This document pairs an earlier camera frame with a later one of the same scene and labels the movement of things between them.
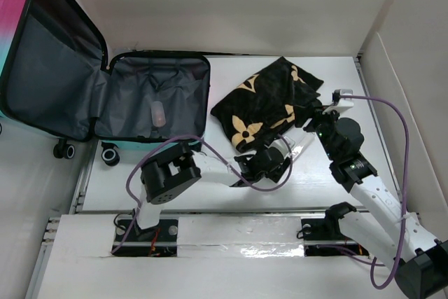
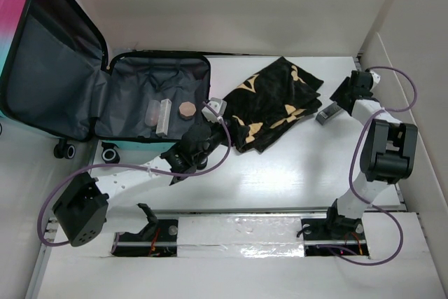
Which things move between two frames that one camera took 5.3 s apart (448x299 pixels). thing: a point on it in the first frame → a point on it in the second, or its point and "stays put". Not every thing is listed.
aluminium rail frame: [205, 220] stays put
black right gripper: [318, 115] → [338, 95]
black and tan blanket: [267, 103] stays put
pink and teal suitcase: [55, 81] stays put
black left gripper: [274, 174] → [237, 131]
